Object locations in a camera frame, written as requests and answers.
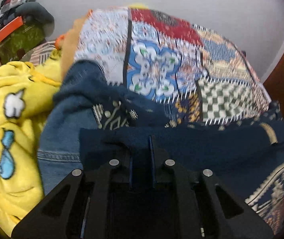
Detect green patterned cloth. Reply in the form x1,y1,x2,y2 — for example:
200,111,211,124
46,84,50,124
0,22,45,65

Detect orange box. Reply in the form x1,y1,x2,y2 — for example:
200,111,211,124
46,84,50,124
0,16,23,42

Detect blue denim jeans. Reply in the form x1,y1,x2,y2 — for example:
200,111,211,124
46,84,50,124
37,59,169,196

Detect navy patterned garment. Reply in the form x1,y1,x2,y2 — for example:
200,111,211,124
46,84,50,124
79,101,284,233

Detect patchwork patterned bedspread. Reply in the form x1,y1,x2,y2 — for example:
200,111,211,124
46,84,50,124
60,6,273,127

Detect dark grey pillow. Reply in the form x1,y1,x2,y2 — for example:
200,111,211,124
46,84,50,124
15,2,55,37

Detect yellow fleece cartoon blanket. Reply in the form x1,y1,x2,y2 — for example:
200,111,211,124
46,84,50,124
0,50,61,235

